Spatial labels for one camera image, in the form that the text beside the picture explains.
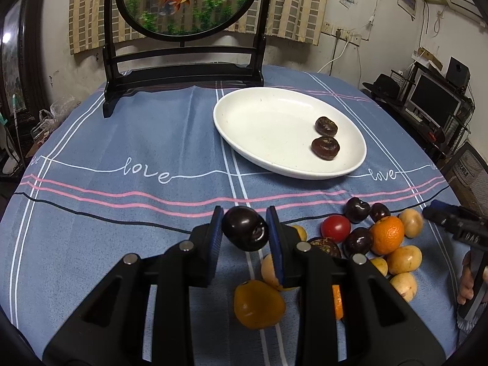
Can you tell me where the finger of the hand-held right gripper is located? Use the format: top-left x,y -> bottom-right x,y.
422,199 -> 464,237

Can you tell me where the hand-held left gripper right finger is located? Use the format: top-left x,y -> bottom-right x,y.
266,205 -> 447,366

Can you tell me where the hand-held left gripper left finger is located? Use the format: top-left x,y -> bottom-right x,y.
42,205 -> 225,366

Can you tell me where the dark purple plum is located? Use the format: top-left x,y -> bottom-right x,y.
345,197 -> 371,224
369,202 -> 391,222
343,227 -> 375,259
221,206 -> 270,253

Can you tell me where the dark brown water chestnut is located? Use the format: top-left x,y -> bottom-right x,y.
307,236 -> 343,260
315,116 -> 339,137
311,136 -> 341,160

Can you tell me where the orange mandarin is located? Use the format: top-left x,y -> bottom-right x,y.
369,216 -> 405,256

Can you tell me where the red cherry tomato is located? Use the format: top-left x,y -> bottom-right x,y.
320,214 -> 352,243

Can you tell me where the white oval plate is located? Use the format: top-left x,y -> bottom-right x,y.
213,87 -> 368,181

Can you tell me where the person's right hand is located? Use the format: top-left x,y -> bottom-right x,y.
457,253 -> 477,306

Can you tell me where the black mesh chair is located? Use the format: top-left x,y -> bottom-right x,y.
440,141 -> 488,206

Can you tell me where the black computer desk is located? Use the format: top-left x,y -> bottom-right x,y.
362,80 -> 473,161

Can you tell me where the blue striped tablecloth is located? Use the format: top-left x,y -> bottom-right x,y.
0,64 -> 464,366

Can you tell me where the computer monitor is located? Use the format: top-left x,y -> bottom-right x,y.
405,72 -> 463,123

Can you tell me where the black hat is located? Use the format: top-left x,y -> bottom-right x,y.
362,74 -> 405,102

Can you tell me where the black speaker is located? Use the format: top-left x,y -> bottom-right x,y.
445,56 -> 470,84

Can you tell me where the cardboard box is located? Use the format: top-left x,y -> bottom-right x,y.
412,48 -> 443,71

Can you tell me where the round goldfish screen black stand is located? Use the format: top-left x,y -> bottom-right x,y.
102,0 -> 276,120

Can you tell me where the clear plastic bag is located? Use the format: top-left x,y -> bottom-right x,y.
38,97 -> 79,130

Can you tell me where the beige patterned curtain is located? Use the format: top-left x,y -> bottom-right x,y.
69,0 -> 332,56

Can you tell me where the white cable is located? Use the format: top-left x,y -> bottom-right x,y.
318,38 -> 349,75

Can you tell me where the white wall box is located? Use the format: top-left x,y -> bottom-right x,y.
398,0 -> 419,20

